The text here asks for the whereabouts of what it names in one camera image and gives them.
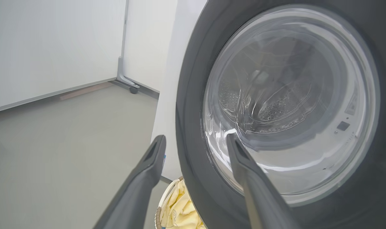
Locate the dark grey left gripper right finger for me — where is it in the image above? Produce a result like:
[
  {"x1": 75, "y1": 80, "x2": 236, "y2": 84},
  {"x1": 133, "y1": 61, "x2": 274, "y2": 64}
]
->
[{"x1": 226, "y1": 133, "x2": 301, "y2": 229}]

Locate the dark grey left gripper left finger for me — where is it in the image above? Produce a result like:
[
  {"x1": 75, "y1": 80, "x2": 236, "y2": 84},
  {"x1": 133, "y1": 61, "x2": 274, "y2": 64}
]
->
[{"x1": 94, "y1": 135, "x2": 166, "y2": 229}]

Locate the cream garment with blue cuffs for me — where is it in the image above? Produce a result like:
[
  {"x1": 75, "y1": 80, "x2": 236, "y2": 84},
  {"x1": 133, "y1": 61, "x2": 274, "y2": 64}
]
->
[{"x1": 161, "y1": 180, "x2": 207, "y2": 229}]

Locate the washing machine door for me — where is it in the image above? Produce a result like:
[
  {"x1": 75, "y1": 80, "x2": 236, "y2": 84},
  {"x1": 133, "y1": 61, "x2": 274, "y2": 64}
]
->
[{"x1": 175, "y1": 0, "x2": 386, "y2": 229}]

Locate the cream basket with brown rim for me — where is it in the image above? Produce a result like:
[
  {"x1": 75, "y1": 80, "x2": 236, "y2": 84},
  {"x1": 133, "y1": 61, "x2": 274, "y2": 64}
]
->
[{"x1": 154, "y1": 177, "x2": 193, "y2": 229}]

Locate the grey partition foot with caster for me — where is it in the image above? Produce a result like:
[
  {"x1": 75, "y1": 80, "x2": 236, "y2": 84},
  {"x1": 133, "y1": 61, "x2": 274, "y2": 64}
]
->
[{"x1": 117, "y1": 57, "x2": 141, "y2": 94}]

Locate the white partition panel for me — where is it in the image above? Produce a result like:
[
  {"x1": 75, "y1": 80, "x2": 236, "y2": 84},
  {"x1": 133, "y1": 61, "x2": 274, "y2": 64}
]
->
[
  {"x1": 0, "y1": 0, "x2": 127, "y2": 114},
  {"x1": 122, "y1": 0, "x2": 178, "y2": 93}
]

